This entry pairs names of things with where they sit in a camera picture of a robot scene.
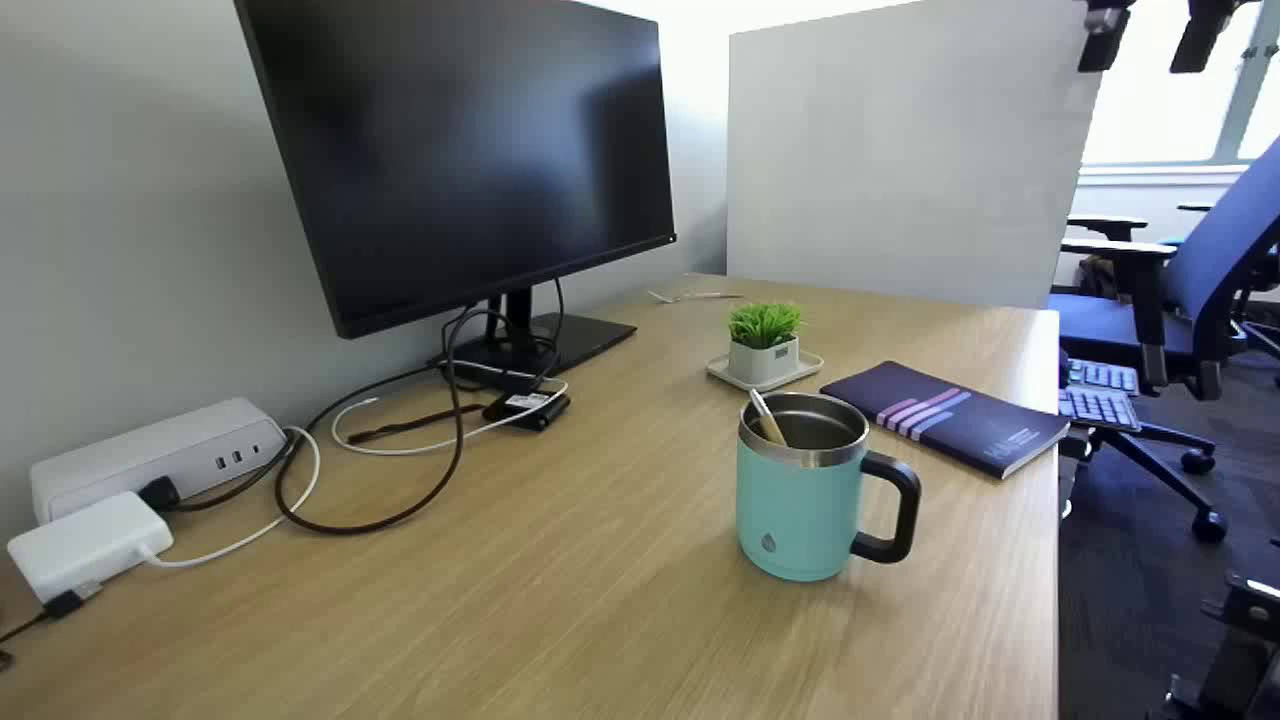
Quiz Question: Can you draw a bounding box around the black cable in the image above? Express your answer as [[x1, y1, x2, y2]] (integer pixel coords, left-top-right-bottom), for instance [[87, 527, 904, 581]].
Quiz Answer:
[[138, 280, 568, 537], [0, 580, 104, 671]]

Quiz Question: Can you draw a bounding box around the black computer monitor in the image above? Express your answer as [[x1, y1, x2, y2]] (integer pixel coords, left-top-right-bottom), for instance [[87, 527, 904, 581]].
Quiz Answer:
[[233, 0, 678, 379]]

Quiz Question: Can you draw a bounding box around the stir stick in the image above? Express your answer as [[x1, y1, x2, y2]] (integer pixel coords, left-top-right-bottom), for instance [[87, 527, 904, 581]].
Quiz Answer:
[[749, 388, 789, 448]]

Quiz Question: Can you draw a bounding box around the white divider panel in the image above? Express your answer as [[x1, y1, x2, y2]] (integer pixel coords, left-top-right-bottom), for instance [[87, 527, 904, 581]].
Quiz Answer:
[[726, 0, 1102, 310]]

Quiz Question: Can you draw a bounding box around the black stand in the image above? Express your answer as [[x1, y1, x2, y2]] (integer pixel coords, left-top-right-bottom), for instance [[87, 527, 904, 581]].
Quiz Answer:
[[1160, 568, 1280, 720]]

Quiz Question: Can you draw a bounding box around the teal mug with black handle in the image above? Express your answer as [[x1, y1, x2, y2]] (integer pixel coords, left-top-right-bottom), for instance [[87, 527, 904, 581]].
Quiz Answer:
[[736, 391, 923, 584]]

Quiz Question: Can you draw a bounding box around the dark purple notebook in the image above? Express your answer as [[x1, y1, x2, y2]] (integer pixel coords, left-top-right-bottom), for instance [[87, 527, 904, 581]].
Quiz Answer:
[[819, 360, 1072, 481]]

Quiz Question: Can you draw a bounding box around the blue office chair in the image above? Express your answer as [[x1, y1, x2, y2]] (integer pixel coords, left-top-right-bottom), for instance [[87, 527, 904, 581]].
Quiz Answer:
[[1048, 135, 1280, 546]]

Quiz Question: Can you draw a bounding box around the small potted green plant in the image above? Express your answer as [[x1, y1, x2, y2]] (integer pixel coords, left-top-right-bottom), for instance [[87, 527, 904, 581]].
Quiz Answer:
[[726, 301, 805, 387]]

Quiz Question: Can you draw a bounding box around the small black adapter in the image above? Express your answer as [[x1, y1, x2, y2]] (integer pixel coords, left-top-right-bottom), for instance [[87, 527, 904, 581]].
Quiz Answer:
[[482, 391, 572, 433]]

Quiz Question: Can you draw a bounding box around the window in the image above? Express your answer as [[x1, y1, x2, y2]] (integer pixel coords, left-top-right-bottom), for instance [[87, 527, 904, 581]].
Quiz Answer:
[[1080, 0, 1280, 169]]

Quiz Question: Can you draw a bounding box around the white power adapter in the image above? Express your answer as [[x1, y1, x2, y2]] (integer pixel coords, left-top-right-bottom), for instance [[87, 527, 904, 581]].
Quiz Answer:
[[6, 491, 175, 605]]

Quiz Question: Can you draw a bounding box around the white square saucer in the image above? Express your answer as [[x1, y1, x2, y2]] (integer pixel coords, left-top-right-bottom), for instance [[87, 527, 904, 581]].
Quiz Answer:
[[705, 349, 826, 393]]

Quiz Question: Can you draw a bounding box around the white power strip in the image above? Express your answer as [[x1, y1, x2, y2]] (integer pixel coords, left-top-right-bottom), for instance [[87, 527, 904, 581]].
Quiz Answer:
[[29, 397, 292, 525]]

